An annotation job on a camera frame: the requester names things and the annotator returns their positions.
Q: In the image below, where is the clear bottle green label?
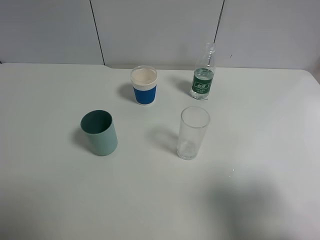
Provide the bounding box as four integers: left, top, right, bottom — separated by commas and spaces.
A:
190, 42, 216, 100

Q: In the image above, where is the blue white paper cup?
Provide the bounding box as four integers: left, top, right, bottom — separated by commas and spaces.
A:
130, 65, 158, 105

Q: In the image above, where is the green plastic cup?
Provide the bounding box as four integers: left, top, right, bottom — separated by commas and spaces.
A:
80, 109, 118, 156

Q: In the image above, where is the clear tall glass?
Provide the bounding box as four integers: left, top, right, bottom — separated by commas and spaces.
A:
177, 106, 211, 160

